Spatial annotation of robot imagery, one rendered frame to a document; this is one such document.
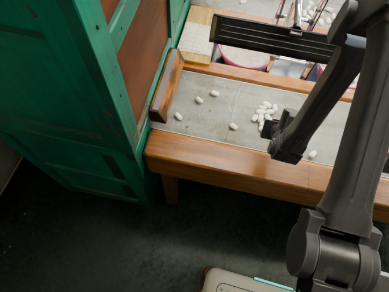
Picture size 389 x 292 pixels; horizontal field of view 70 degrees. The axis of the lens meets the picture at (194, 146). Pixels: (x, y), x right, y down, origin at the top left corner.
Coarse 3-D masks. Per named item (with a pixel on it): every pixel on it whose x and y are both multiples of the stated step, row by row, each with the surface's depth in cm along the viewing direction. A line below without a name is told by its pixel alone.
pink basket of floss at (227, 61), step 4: (220, 48) 119; (224, 56) 117; (224, 60) 123; (228, 60) 117; (228, 64) 122; (232, 64) 119; (236, 64) 116; (264, 64) 116; (248, 68) 117; (252, 68) 118; (256, 68) 118; (260, 68) 121
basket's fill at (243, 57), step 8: (224, 48) 125; (232, 48) 125; (240, 48) 124; (232, 56) 122; (240, 56) 123; (248, 56) 122; (256, 56) 122; (264, 56) 124; (240, 64) 121; (248, 64) 121; (256, 64) 121
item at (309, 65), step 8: (296, 0) 82; (296, 8) 80; (288, 16) 91; (296, 16) 79; (288, 24) 94; (296, 24) 77; (296, 32) 78; (272, 56) 108; (280, 56) 108; (272, 64) 112; (304, 64) 108; (312, 64) 107; (304, 72) 112
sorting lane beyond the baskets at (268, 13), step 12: (204, 0) 136; (216, 0) 136; (228, 0) 137; (252, 0) 137; (264, 0) 138; (276, 0) 138; (288, 0) 139; (312, 0) 139; (336, 0) 140; (240, 12) 133; (252, 12) 134; (264, 12) 134; (324, 12) 136; (336, 12) 136; (324, 24) 132
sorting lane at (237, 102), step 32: (192, 96) 111; (224, 96) 112; (256, 96) 113; (288, 96) 113; (160, 128) 105; (192, 128) 105; (224, 128) 106; (256, 128) 106; (320, 128) 107; (320, 160) 102
